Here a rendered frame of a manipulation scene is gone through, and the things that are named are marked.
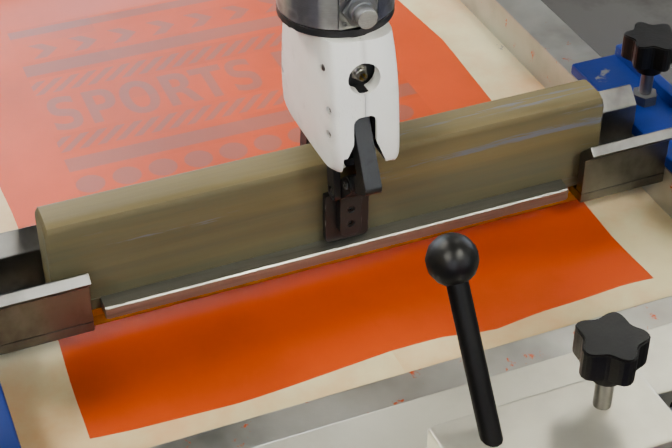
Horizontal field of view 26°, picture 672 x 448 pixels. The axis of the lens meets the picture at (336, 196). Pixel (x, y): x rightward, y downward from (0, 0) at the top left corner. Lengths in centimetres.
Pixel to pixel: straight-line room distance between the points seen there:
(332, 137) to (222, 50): 39
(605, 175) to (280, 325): 27
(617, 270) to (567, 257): 4
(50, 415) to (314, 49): 29
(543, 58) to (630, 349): 54
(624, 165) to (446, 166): 14
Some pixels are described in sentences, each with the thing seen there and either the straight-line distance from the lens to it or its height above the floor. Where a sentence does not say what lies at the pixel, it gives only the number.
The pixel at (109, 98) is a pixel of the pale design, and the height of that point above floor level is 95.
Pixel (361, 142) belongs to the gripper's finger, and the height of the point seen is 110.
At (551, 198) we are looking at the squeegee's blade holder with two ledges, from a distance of 107.
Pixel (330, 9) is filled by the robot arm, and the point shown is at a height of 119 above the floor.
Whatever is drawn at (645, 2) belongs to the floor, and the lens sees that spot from 339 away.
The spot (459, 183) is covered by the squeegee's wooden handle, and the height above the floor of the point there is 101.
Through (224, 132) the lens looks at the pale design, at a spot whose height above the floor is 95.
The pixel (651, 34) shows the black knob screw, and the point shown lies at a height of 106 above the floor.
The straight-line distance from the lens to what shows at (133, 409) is 95.
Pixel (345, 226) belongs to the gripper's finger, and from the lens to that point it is 99.
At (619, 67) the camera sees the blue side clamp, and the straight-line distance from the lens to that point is 120.
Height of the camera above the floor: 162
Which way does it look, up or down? 37 degrees down
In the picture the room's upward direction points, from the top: straight up
